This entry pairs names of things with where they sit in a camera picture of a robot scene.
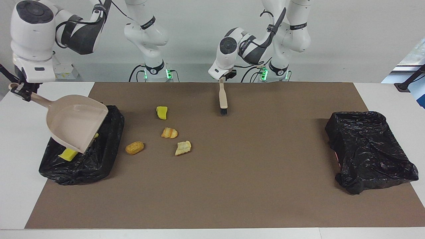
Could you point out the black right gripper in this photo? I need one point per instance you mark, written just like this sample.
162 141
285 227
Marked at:
30 87

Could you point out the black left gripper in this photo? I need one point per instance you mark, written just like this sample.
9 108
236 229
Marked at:
230 74

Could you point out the beige brush with black bristles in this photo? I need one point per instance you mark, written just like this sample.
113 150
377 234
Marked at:
223 96

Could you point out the beige plastic dustpan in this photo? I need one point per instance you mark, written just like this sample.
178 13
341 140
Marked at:
76 122

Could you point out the yellow sponge block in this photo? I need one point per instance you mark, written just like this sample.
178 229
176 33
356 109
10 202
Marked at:
68 155

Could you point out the waisted yellow sponge piece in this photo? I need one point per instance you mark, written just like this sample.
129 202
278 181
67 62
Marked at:
161 113

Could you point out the orange striped croissant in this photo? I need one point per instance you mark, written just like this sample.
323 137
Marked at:
169 133

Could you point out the pale torn bread chunk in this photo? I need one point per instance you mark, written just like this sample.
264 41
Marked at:
183 148

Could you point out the brown bread roll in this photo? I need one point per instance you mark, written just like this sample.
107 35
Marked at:
134 148

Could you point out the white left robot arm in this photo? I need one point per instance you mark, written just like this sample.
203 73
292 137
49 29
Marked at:
229 59

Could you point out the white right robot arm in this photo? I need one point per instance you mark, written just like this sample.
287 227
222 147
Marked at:
33 39

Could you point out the black bag lined bin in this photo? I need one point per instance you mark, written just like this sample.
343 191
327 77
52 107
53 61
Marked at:
365 149
99 159

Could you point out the black stand pole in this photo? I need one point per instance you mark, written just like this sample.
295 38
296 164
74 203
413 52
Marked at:
403 87
5 71

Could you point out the white power socket box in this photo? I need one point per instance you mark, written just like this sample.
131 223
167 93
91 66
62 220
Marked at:
68 72

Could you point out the brown paper table mat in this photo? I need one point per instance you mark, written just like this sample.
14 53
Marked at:
212 199

